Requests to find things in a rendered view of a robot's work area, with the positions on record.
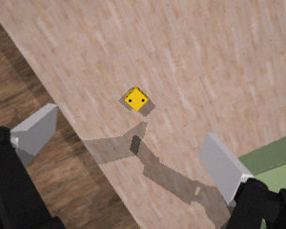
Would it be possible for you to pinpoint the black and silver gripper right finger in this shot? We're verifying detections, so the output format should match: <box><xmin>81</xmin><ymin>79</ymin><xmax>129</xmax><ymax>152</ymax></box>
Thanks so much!
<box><xmin>198</xmin><ymin>133</ymin><xmax>286</xmax><ymax>229</ymax></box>

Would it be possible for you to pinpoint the yellow die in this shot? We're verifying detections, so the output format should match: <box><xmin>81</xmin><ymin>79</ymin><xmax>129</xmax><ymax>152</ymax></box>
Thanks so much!
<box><xmin>125</xmin><ymin>86</ymin><xmax>148</xmax><ymax>112</ymax></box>

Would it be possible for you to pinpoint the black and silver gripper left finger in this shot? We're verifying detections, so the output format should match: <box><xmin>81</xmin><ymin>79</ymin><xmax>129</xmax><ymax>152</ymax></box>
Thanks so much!
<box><xmin>0</xmin><ymin>103</ymin><xmax>66</xmax><ymax>229</ymax></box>

